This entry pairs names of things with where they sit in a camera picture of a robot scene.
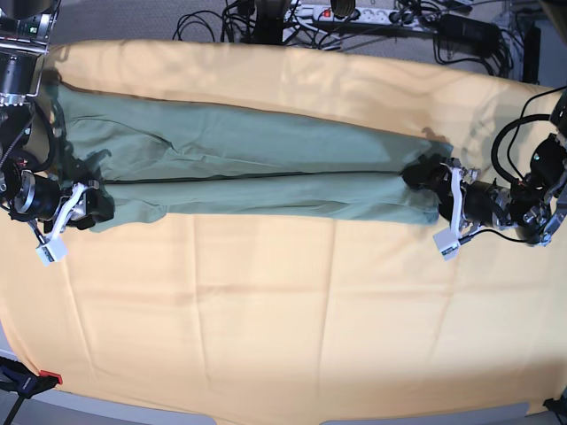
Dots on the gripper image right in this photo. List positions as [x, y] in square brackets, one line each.
[483, 203]

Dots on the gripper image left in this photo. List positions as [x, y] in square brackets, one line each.
[42, 199]

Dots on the green T-shirt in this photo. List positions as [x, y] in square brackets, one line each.
[155, 158]

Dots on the black power adapter brick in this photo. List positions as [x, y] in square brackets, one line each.
[477, 34]

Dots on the yellow table cloth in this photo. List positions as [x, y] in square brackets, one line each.
[288, 320]

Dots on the black box right background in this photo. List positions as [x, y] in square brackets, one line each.
[531, 64]

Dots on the blue red clamp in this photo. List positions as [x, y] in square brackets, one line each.
[25, 383]

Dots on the white power strip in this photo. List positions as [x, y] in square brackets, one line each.
[322, 16]

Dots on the black clamp right corner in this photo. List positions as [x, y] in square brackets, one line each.
[557, 406]

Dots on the black table leg post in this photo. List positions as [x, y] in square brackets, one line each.
[269, 26]

